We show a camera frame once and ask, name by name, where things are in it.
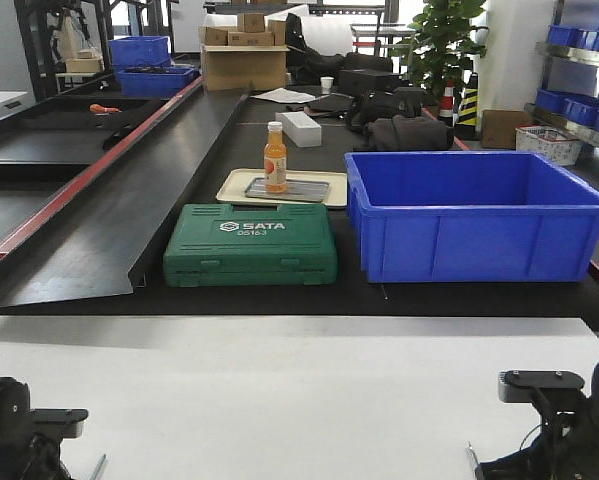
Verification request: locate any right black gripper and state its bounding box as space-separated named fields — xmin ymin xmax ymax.
xmin=480 ymin=362 xmax=599 ymax=479

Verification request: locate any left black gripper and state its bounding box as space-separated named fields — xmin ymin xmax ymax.
xmin=0 ymin=377 xmax=70 ymax=479

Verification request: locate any green black screwdriver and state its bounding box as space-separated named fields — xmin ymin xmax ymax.
xmin=466 ymin=443 xmax=483 ymax=480
xmin=90 ymin=454 xmax=107 ymax=480

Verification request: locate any beige plastic tray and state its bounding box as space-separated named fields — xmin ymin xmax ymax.
xmin=215 ymin=168 xmax=348 ymax=209

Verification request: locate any small metal tray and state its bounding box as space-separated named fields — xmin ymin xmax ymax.
xmin=244 ymin=177 xmax=330 ymax=203

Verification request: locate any large blue plastic bin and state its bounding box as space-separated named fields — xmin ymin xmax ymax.
xmin=345 ymin=151 xmax=599 ymax=283

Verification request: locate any green SATA tool case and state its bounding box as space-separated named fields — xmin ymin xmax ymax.
xmin=163 ymin=204 xmax=338 ymax=287

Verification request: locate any white mesh basket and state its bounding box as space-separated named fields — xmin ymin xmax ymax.
xmin=515 ymin=126 xmax=583 ymax=166

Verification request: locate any dark folded jacket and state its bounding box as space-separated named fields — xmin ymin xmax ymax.
xmin=353 ymin=115 xmax=454 ymax=152

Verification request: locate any blue bin far left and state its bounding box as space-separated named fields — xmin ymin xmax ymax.
xmin=116 ymin=67 xmax=199 ymax=98

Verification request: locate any orange juice bottle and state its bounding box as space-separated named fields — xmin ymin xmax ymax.
xmin=264 ymin=121 xmax=287 ymax=193

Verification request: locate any green potted plant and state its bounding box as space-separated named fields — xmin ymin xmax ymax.
xmin=401 ymin=0 xmax=489 ymax=101

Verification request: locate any white rectangular box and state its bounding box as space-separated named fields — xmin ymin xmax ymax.
xmin=275 ymin=111 xmax=322 ymax=147

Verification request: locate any white paper cup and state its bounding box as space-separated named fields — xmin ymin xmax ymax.
xmin=320 ymin=76 xmax=334 ymax=94

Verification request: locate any large open cardboard box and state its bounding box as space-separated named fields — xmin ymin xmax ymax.
xmin=201 ymin=46 xmax=288 ymax=91

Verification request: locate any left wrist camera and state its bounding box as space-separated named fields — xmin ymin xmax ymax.
xmin=31 ymin=408 xmax=89 ymax=441

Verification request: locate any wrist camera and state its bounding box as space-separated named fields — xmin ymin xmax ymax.
xmin=498 ymin=370 xmax=585 ymax=404
xmin=31 ymin=408 xmax=89 ymax=441

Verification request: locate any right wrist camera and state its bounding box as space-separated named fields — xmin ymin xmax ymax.
xmin=498 ymin=370 xmax=585 ymax=404

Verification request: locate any orange handled tool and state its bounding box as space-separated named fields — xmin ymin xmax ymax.
xmin=89 ymin=104 xmax=122 ymax=115

